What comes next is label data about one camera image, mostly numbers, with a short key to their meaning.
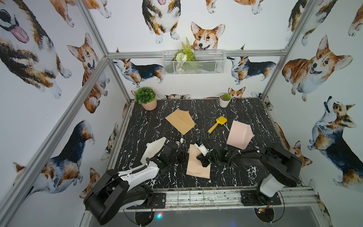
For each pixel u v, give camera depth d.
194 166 0.87
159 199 0.73
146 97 1.03
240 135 1.00
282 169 0.46
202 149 0.79
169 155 0.66
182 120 1.08
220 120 1.06
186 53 0.82
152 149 0.90
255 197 0.67
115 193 0.42
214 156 0.69
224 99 1.10
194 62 0.86
